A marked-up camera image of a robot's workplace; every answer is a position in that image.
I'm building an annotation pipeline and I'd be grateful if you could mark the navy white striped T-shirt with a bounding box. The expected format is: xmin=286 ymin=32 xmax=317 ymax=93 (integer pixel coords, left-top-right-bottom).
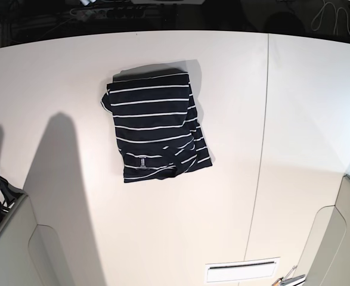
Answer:
xmin=101 ymin=69 xmax=212 ymax=183

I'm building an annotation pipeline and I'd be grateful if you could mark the white power strip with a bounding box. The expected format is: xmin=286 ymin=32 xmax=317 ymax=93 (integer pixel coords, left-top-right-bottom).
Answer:
xmin=69 ymin=7 xmax=145 ymax=21

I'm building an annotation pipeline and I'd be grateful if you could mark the grey tool at table edge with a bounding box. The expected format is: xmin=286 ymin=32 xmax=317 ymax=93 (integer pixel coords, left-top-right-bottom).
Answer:
xmin=272 ymin=275 xmax=306 ymax=286

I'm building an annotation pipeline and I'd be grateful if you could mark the beige chair left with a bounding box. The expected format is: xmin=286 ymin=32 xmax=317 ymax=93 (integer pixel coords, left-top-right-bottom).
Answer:
xmin=0 ymin=195 xmax=65 ymax=285

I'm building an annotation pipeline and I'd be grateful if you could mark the beige chair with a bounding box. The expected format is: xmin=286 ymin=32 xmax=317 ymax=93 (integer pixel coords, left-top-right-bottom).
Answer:
xmin=294 ymin=175 xmax=350 ymax=285
xmin=0 ymin=195 xmax=65 ymax=285

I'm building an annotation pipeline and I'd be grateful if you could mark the beige chair right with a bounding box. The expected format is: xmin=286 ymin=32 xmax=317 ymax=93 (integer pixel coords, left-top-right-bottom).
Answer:
xmin=294 ymin=175 xmax=350 ymax=285

